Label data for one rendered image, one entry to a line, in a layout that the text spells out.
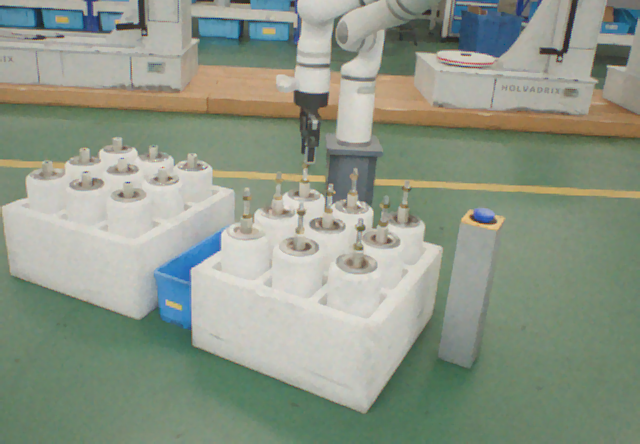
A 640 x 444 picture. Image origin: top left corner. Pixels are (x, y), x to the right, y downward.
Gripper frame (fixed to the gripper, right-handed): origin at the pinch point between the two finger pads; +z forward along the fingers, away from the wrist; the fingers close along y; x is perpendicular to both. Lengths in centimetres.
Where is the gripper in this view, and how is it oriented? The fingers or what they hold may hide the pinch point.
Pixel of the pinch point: (307, 152)
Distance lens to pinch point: 136.6
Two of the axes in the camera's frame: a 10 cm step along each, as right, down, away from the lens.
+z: -0.6, 9.2, 3.8
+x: -9.9, 0.0, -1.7
